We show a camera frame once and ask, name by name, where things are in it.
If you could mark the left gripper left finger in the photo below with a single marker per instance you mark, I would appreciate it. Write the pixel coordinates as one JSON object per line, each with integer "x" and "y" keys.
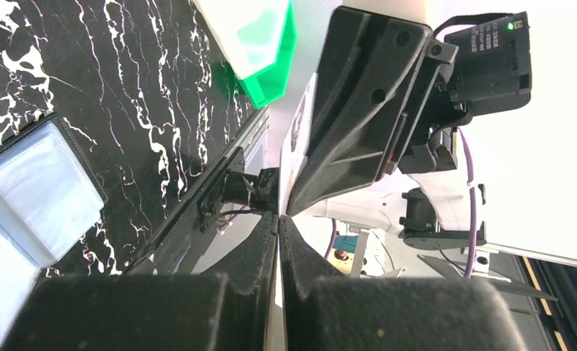
{"x": 226, "y": 307}

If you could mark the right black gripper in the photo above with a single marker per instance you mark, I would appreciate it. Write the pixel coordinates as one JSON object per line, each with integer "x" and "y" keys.
{"x": 374, "y": 78}

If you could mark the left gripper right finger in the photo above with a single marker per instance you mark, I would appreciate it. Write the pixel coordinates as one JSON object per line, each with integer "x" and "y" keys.
{"x": 326, "y": 310}

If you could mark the white credit card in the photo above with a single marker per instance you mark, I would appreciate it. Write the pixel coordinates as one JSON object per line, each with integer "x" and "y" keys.
{"x": 296, "y": 143}

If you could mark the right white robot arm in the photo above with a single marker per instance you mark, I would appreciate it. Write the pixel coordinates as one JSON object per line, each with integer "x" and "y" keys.
{"x": 430, "y": 210}

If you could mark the green plastic bin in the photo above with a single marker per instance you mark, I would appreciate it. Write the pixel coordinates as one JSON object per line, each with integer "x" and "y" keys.
{"x": 270, "y": 83}

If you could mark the white plastic bin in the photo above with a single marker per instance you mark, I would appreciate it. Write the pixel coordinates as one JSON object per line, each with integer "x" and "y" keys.
{"x": 247, "y": 31}

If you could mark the aluminium frame rail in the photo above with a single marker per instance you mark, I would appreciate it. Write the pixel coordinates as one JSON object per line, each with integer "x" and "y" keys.
{"x": 185, "y": 236}

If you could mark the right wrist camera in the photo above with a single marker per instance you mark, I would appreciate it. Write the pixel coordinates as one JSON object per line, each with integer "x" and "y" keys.
{"x": 492, "y": 70}

